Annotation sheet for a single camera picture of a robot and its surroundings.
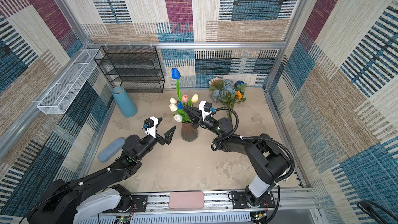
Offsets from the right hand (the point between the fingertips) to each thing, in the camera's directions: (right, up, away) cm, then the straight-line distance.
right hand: (186, 107), depth 73 cm
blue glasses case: (-43, -23, +16) cm, 51 cm away
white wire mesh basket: (-57, +6, -1) cm, 57 cm away
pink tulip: (-1, +5, +1) cm, 5 cm away
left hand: (-9, -7, +3) cm, 12 cm away
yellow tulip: (+4, +4, +3) cm, 6 cm away
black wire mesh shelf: (-37, +26, +36) cm, 58 cm away
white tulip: (-3, -4, -3) cm, 6 cm away
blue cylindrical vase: (-40, 0, +27) cm, 48 cm away
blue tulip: (-3, +1, -2) cm, 4 cm away
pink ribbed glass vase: (0, -15, +18) cm, 24 cm away
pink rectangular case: (0, -44, +1) cm, 44 cm away
